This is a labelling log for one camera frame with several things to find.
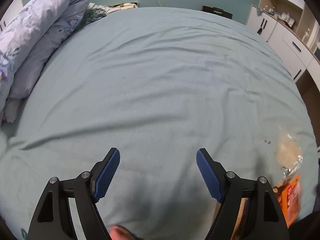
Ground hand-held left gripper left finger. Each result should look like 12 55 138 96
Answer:
27 147 121 240

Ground green patterned cloth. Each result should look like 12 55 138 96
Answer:
80 2 108 28

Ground lilac floral quilt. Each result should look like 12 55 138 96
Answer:
0 0 92 123

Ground white drawer cabinet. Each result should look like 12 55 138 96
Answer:
246 4 320 85

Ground clear plastic bag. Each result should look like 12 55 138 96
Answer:
275 127 304 178

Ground assorted small bottles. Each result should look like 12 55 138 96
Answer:
264 5 297 28

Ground orange sausage packet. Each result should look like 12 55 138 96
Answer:
280 174 302 227

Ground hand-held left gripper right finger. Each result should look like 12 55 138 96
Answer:
196 148 290 240

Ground beige cardboard box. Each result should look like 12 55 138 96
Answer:
110 2 139 9

